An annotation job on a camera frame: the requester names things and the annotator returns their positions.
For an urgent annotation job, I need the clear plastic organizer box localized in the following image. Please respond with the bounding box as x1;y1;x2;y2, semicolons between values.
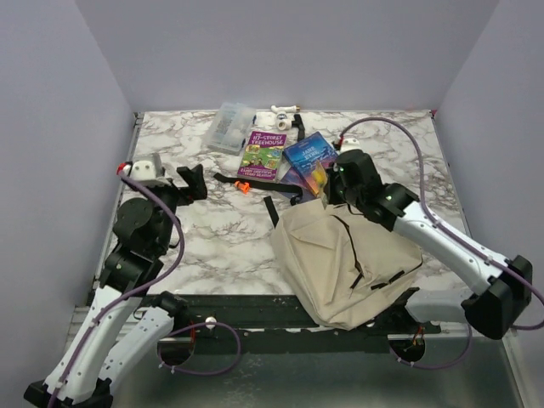
206;102;257;155

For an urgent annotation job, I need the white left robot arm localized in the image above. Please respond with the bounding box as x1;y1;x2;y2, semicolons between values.
24;159;207;407

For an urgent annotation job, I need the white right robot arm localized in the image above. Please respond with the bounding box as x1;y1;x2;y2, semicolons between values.
325;150;533;340

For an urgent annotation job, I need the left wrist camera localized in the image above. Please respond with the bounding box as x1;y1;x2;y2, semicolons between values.
116;153;167;187

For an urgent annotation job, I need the orange rocket sharpener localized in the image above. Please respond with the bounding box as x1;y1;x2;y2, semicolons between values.
235;180;250;194

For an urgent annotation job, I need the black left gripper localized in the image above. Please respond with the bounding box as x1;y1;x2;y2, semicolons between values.
125;162;207;252

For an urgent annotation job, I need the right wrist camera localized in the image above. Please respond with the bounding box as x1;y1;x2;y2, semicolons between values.
338;137;361;154

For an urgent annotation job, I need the Jane Eyre book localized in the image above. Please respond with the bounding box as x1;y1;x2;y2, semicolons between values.
280;132;337;196

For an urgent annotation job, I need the beige canvas student backpack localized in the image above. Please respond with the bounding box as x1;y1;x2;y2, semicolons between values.
271;200;423;330

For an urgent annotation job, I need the white pipe fitting toy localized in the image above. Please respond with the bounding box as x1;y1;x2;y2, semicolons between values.
270;105;300;131

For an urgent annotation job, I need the purple treehouse book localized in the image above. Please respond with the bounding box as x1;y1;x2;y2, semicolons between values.
237;131;286;182

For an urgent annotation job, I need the aluminium rail frame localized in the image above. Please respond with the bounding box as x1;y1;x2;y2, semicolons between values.
66;306;90;343

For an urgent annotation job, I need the banana eraser card pack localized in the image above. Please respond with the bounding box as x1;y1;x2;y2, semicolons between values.
311;161;329;198

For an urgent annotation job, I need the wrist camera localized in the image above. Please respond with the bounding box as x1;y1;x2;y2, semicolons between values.
116;153;167;187
338;137;361;154

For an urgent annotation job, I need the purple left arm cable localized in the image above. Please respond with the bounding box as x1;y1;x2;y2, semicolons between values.
46;172;241;408

